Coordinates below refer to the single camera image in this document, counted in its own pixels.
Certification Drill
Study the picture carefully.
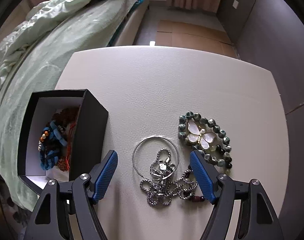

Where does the green stone bead bracelet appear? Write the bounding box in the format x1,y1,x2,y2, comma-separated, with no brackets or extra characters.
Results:
177,110,234,170

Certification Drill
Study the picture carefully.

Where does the black jewelry box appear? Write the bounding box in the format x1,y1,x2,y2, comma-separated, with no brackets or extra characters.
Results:
17,89,109,194

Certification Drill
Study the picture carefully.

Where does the light green crumpled duvet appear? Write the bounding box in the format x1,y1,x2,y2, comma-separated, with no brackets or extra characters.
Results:
0,0,91,89

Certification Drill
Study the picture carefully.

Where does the flattened cardboard sheet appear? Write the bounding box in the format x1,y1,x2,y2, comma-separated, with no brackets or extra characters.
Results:
155,20,237,59

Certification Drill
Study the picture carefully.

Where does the silver ball chain necklace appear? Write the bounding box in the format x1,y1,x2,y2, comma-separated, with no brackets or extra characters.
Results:
139,148,199,208

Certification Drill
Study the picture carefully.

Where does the red string bracelet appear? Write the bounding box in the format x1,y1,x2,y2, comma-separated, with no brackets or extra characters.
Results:
57,119,78,172

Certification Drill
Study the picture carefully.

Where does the green bed sheet mattress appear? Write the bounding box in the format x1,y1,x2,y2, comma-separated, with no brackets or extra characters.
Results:
0,0,140,210

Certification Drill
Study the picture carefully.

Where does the silver wire bangle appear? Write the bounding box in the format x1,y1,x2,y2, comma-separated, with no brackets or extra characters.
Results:
131,135,180,180

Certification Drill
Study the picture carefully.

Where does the white wall switch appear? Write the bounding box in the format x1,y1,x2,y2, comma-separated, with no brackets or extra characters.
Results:
232,0,239,9

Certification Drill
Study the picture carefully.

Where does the blue stone bracelet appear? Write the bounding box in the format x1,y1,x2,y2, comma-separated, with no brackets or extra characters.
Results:
38,119,68,171

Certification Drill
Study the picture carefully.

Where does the butterfly pendant brooch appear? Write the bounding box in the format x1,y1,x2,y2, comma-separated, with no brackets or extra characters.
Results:
187,120,217,151

